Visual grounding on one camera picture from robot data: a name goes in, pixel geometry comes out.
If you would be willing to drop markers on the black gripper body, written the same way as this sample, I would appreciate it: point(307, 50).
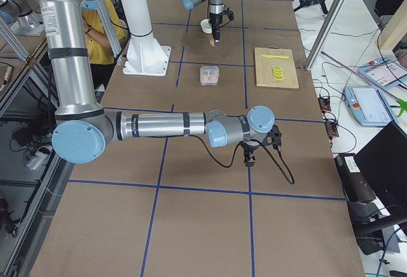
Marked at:
point(249, 147)
point(215, 21)

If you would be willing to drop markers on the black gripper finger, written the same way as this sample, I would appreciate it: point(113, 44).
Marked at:
point(249, 161)
point(216, 39)

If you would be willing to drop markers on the brown egg from bowl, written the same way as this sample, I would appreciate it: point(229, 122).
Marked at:
point(213, 43)

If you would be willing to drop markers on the clear plastic egg carton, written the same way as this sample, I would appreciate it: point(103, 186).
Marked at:
point(209, 69)

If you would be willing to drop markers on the black box device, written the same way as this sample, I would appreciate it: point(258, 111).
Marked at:
point(355, 185)

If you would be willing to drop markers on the white ceramic bowl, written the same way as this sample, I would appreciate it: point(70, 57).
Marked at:
point(205, 26)

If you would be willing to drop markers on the yellow plastic knife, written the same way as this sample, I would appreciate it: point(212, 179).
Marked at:
point(275, 56)

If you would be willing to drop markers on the bamboo cutting board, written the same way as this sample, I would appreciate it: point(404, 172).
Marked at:
point(264, 73)

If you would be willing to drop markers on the small circuit board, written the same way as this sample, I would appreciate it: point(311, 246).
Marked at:
point(331, 128)
point(324, 104)

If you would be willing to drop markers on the black tripod clamp tool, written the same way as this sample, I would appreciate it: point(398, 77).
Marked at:
point(307, 3)

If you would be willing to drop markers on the person in yellow shirt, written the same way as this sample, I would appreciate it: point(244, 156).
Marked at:
point(102, 61)

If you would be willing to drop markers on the blue teach pendant near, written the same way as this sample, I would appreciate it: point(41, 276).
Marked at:
point(368, 106)

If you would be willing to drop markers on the blue teach pendant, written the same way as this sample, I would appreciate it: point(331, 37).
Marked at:
point(368, 106)
point(385, 73)

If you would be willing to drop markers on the black monitor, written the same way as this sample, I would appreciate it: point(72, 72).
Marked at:
point(382, 162)

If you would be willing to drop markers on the blue teach pendant far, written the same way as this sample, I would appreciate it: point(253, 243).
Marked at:
point(385, 73)

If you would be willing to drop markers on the grabber stick with green tip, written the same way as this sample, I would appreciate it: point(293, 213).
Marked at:
point(401, 102)

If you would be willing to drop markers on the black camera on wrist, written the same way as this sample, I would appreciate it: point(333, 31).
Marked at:
point(229, 14)
point(274, 138)

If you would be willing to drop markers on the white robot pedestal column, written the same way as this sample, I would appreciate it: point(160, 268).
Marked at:
point(145, 56)

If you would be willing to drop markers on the aluminium frame post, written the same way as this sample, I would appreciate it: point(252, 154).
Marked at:
point(323, 33)

